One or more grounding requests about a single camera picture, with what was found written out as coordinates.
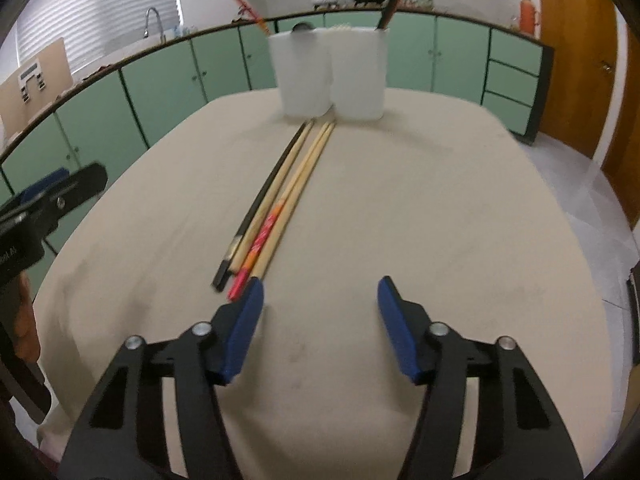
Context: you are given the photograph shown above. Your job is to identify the wooden door left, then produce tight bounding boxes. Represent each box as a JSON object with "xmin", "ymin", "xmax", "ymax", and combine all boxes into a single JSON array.
[{"xmin": 540, "ymin": 0, "xmax": 617, "ymax": 157}]

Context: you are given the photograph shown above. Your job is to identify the orange thermos flask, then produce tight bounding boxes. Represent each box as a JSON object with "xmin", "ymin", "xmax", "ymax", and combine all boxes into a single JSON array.
[{"xmin": 518, "ymin": 0, "xmax": 539, "ymax": 37}]

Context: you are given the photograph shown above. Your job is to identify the red-handled bamboo chopstick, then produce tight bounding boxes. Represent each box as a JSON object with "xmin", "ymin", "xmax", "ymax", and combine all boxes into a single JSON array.
[
  {"xmin": 239, "ymin": 0, "xmax": 271, "ymax": 37},
  {"xmin": 235, "ymin": 0, "xmax": 271, "ymax": 37}
]

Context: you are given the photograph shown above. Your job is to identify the person's left hand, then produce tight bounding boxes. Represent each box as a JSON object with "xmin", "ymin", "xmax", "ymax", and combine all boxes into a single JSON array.
[{"xmin": 13, "ymin": 271, "xmax": 41, "ymax": 363}]

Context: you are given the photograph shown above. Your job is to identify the cardboard box with scale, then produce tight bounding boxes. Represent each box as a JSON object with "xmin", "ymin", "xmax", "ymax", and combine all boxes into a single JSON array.
[{"xmin": 1, "ymin": 38, "xmax": 74, "ymax": 138}]

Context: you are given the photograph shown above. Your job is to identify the green lower kitchen cabinets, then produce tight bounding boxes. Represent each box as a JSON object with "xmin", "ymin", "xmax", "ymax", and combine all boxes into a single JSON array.
[{"xmin": 0, "ymin": 6, "xmax": 557, "ymax": 281}]

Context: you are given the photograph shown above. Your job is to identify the plain bamboo chopstick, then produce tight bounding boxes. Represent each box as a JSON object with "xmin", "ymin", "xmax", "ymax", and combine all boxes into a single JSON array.
[
  {"xmin": 230, "ymin": 119, "xmax": 314, "ymax": 274},
  {"xmin": 250, "ymin": 122, "xmax": 336, "ymax": 278}
]

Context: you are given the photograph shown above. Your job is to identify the white double utensil holder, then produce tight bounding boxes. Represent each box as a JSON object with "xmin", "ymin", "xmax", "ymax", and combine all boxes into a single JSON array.
[{"xmin": 268, "ymin": 27, "xmax": 388, "ymax": 122}]

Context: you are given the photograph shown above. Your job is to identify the chrome sink faucet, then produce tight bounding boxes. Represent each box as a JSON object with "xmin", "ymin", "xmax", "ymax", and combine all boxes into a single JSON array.
[{"xmin": 143, "ymin": 6, "xmax": 167, "ymax": 45}]

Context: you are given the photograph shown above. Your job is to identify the black chopstick with silver band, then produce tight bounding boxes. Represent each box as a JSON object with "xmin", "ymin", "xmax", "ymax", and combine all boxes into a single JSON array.
[{"xmin": 212, "ymin": 122, "xmax": 307, "ymax": 292}]

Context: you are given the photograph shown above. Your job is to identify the white plastic fork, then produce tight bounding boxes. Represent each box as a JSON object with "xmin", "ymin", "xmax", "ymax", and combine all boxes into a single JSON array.
[{"xmin": 331, "ymin": 23, "xmax": 352, "ymax": 32}]

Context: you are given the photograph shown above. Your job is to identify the white window blinds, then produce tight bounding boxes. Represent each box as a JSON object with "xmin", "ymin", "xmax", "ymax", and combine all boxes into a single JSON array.
[{"xmin": 14, "ymin": 0, "xmax": 182, "ymax": 73}]

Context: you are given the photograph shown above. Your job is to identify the metal spoon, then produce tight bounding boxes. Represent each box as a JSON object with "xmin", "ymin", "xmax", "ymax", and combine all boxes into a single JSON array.
[{"xmin": 292, "ymin": 22, "xmax": 314, "ymax": 32}]

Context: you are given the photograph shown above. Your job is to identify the red floral bamboo chopstick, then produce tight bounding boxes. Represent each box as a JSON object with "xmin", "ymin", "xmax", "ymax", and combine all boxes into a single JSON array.
[{"xmin": 228, "ymin": 122, "xmax": 328, "ymax": 300}]

